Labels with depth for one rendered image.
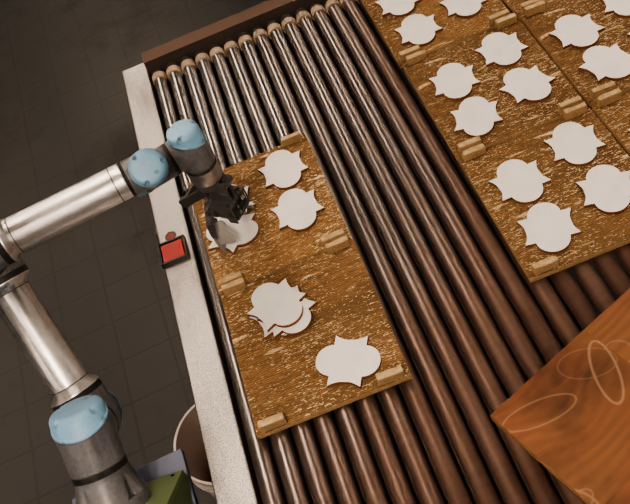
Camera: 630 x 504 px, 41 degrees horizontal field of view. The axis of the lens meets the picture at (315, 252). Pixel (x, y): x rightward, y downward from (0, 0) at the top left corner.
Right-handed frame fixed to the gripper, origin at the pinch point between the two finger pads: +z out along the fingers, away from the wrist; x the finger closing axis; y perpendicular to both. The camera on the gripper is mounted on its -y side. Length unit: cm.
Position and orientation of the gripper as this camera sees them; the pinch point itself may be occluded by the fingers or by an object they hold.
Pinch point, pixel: (232, 231)
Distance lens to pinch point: 207.8
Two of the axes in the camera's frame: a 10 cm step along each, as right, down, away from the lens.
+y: 8.8, 1.4, -4.6
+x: 3.8, -7.8, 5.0
